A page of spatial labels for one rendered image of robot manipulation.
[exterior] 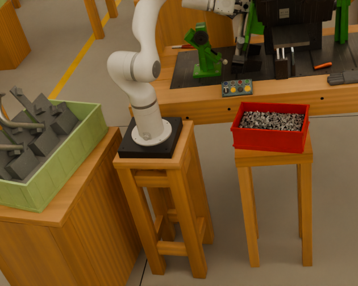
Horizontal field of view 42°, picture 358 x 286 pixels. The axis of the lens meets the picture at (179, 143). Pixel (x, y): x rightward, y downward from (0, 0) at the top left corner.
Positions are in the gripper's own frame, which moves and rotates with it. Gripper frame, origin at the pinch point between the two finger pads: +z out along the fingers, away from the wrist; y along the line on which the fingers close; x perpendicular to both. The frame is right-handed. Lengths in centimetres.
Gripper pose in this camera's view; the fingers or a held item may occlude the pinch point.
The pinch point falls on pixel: (244, 8)
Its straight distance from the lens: 248.2
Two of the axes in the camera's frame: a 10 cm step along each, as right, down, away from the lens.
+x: -0.3, 1.0, 9.9
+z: 9.9, 1.5, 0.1
